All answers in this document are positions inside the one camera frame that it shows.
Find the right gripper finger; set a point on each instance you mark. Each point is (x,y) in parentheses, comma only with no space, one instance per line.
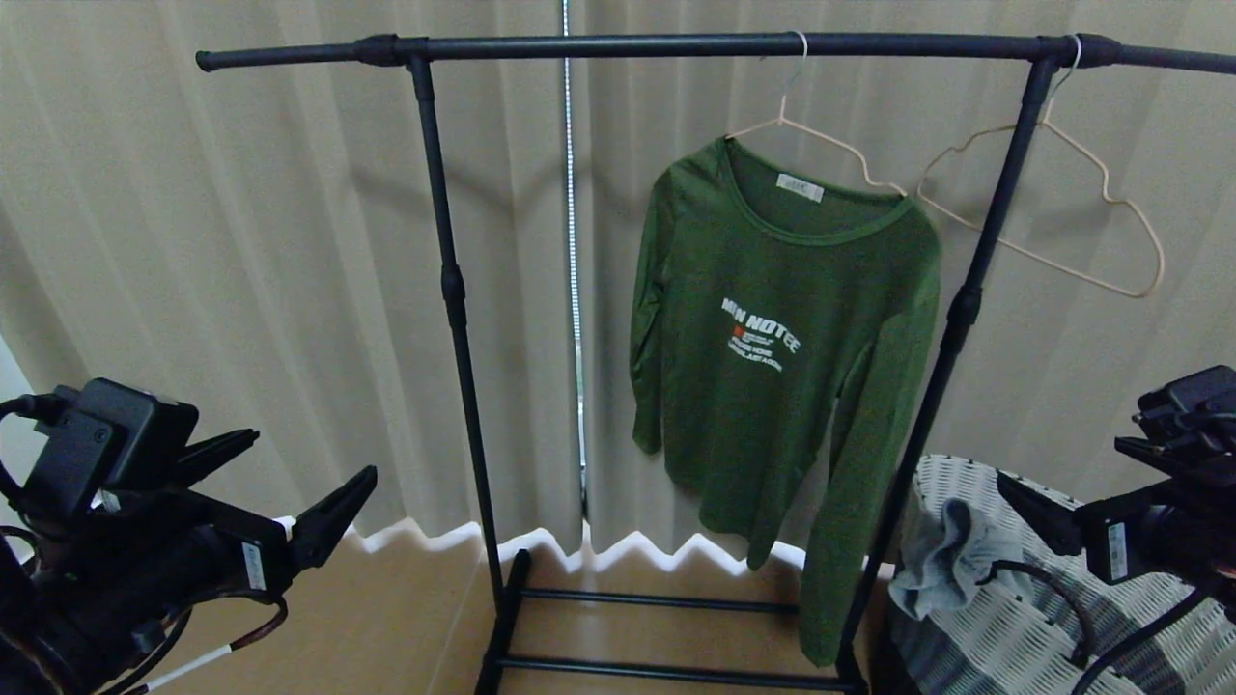
(1168,463)
(1048,521)

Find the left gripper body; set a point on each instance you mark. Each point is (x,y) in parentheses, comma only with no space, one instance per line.
(174,560)

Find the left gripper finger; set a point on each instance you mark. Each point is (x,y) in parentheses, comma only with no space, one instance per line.
(217,458)
(328,521)

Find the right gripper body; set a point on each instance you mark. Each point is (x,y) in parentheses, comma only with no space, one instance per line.
(1159,531)

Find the pale grey garment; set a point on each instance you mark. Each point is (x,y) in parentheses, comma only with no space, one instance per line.
(937,569)

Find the pink clothes hanger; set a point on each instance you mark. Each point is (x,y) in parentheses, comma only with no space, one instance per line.
(783,108)
(1062,263)

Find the green printed shirt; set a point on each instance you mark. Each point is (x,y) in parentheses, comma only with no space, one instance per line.
(772,405)

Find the white laundry basket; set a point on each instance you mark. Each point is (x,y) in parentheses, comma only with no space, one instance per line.
(985,637)

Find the black clothes rack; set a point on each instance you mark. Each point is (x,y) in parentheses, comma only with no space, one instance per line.
(628,44)

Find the beige curtain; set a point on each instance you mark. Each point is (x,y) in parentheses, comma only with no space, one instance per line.
(241,241)

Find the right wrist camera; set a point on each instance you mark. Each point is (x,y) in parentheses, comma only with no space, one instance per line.
(1193,401)

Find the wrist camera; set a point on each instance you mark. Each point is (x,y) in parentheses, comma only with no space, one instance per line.
(1193,401)
(116,434)

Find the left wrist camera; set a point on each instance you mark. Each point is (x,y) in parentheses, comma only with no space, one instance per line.
(116,434)

